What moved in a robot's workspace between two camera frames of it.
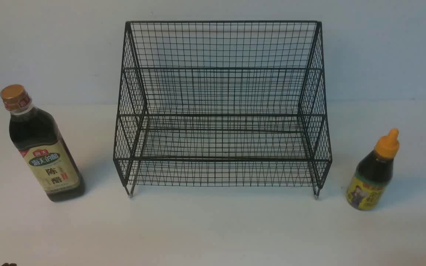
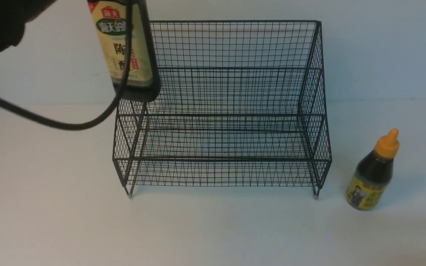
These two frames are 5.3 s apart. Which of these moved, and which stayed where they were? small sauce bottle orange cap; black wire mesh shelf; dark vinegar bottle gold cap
Moved: dark vinegar bottle gold cap
Stayed: black wire mesh shelf; small sauce bottle orange cap
